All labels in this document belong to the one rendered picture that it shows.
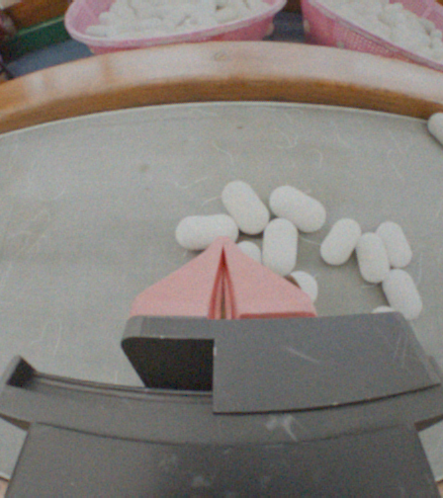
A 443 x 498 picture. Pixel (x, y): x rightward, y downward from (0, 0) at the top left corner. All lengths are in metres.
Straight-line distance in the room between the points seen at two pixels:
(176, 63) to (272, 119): 0.09
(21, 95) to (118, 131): 0.11
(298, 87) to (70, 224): 0.20
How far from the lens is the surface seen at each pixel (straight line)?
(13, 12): 0.63
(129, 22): 0.37
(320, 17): 0.34
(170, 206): 0.16
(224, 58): 0.21
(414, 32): 0.45
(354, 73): 0.23
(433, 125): 0.27
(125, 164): 0.19
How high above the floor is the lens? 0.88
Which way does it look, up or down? 76 degrees down
